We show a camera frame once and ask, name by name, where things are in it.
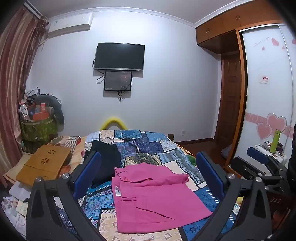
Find white air conditioner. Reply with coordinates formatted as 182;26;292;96
47;13;93;37

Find small black wall monitor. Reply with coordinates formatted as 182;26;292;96
104;71;133;92

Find pile of papers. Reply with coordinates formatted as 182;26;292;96
1;182;31;235

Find blue patchwork blanket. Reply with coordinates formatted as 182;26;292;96
54;129;243;241

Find striped maroon curtain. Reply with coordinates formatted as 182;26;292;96
0;6;49;176

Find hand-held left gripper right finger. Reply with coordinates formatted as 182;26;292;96
192;151;273;241

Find red box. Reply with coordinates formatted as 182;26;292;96
30;104;50;121

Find pink pants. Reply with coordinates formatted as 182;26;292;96
112;162;213;233

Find wooden lap desk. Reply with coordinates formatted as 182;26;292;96
16;145;72;186

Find orange patterned bedsheet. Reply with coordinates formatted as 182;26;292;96
50;135;89;172

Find brown wooden door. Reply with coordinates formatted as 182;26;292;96
214;53;243;142

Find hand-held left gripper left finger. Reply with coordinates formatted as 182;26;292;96
25;151;102;241

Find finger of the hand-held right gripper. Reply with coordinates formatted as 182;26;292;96
247;146;287;177
231;157;286;186

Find white suitcase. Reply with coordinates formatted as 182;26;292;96
254;143;290;165

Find green bottle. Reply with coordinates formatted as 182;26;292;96
269;129;282;154

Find black pants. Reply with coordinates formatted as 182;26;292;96
84;140;122;186

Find wooden overhead cabinet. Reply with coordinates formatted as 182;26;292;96
195;6;285;55

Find wall-mounted black television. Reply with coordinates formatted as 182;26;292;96
94;42;146;71

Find white wardrobe with pink hearts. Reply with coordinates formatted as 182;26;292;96
225;22;296;173

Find yellow curved headrest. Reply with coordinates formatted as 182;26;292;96
100;116;128;131

